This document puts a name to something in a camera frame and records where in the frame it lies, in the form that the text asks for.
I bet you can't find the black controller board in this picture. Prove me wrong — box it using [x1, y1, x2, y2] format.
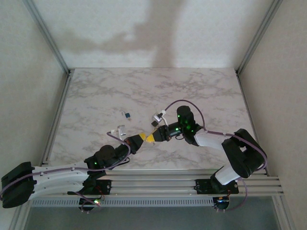
[214, 196, 231, 209]
[79, 197, 101, 209]

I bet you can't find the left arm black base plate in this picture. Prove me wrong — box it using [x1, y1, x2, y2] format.
[88, 179, 113, 195]

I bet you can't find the aluminium rail beam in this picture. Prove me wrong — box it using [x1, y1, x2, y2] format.
[42, 162, 285, 198]

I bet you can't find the slotted grey cable duct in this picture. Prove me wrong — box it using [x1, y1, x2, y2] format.
[31, 197, 214, 208]

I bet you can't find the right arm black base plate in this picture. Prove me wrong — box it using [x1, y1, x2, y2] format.
[195, 178, 239, 195]

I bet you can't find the aluminium side rail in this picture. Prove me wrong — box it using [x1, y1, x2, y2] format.
[236, 71, 269, 174]
[40, 70, 75, 167]

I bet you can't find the aluminium frame leg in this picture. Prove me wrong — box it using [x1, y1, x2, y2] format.
[272, 196, 297, 230]
[8, 205, 32, 230]

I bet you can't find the aluminium frame post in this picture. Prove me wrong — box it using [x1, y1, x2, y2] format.
[236, 0, 284, 75]
[23, 0, 71, 75]

